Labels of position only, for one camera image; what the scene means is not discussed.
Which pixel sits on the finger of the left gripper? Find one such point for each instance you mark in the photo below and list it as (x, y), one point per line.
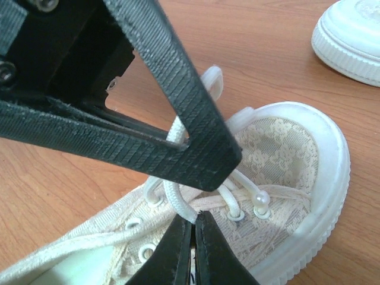
(211, 153)
(22, 123)

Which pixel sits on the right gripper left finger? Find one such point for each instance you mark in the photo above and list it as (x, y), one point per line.
(170, 262)

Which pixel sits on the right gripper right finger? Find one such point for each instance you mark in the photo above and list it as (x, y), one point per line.
(215, 262)

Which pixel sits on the white lace sneaker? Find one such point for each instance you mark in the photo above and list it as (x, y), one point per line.
(346, 38)
(276, 209)

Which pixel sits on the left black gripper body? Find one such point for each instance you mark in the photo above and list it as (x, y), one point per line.
(71, 53)

